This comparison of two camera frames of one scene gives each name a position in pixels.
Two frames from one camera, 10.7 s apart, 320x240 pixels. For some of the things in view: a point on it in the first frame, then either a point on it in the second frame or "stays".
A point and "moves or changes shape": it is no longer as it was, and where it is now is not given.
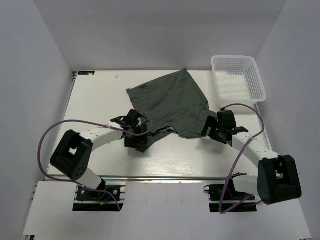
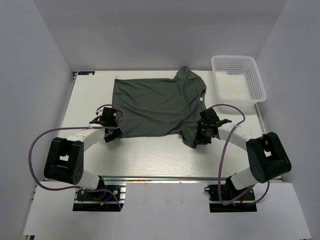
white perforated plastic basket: x=237 y=79 stays
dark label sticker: x=86 y=73 stays
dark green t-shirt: x=177 y=101 moves or changes shape
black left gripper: x=141 y=140 -> x=118 y=132
